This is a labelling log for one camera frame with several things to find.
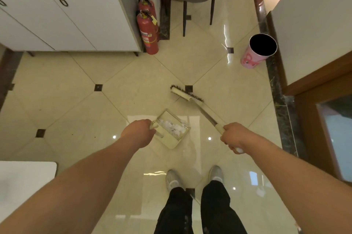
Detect wooden door with glass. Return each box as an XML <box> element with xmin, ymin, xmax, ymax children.
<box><xmin>282</xmin><ymin>51</ymin><xmax>352</xmax><ymax>188</ymax></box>

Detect person's right forearm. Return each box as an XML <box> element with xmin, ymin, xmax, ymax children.
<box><xmin>242</xmin><ymin>135</ymin><xmax>352</xmax><ymax>234</ymax></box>

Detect black trousers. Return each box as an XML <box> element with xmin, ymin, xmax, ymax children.
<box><xmin>153</xmin><ymin>180</ymin><xmax>249</xmax><ymax>234</ymax></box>

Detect cream dustpan with metal handle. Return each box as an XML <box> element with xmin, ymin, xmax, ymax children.
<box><xmin>150</xmin><ymin>109</ymin><xmax>191</xmax><ymax>150</ymax></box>

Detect person's grey shoe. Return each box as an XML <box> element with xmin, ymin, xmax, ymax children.
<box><xmin>207</xmin><ymin>165</ymin><xmax>224</xmax><ymax>185</ymax></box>
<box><xmin>165</xmin><ymin>169</ymin><xmax>184</xmax><ymax>192</ymax></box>

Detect beige tiled floor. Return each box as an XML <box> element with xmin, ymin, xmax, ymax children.
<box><xmin>0</xmin><ymin>0</ymin><xmax>306</xmax><ymax>234</ymax></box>

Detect white and grey cabinet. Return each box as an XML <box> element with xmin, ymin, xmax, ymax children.
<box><xmin>0</xmin><ymin>0</ymin><xmax>142</xmax><ymax>57</ymax></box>

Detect person's right hand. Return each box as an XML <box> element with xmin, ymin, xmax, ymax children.
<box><xmin>220</xmin><ymin>122</ymin><xmax>253</xmax><ymax>155</ymax></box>

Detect brass ring cabinet handles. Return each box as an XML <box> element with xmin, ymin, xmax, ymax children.
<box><xmin>0</xmin><ymin>0</ymin><xmax>69</xmax><ymax>8</ymax></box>

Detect white marble table black legs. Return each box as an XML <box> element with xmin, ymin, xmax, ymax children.
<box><xmin>0</xmin><ymin>161</ymin><xmax>58</xmax><ymax>216</ymax></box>

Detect pink waste bin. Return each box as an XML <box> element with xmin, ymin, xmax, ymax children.
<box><xmin>241</xmin><ymin>33</ymin><xmax>278</xmax><ymax>70</ymax></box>

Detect cream broom with metal handle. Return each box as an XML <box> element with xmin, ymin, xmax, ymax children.
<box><xmin>170</xmin><ymin>84</ymin><xmax>245</xmax><ymax>154</ymax></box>

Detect white paper scraps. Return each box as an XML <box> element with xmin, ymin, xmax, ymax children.
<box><xmin>159</xmin><ymin>118</ymin><xmax>188</xmax><ymax>136</ymax></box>

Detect person's right grey shoe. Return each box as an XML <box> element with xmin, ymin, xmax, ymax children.
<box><xmin>207</xmin><ymin>165</ymin><xmax>224</xmax><ymax>185</ymax></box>

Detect person's left hand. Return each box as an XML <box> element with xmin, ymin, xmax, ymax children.
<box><xmin>120</xmin><ymin>118</ymin><xmax>157</xmax><ymax>149</ymax></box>

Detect person's left forearm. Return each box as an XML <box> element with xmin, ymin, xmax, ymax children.
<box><xmin>0</xmin><ymin>139</ymin><xmax>138</xmax><ymax>234</ymax></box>

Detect person's left grey shoe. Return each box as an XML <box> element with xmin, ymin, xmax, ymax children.
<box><xmin>165</xmin><ymin>169</ymin><xmax>184</xmax><ymax>192</ymax></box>

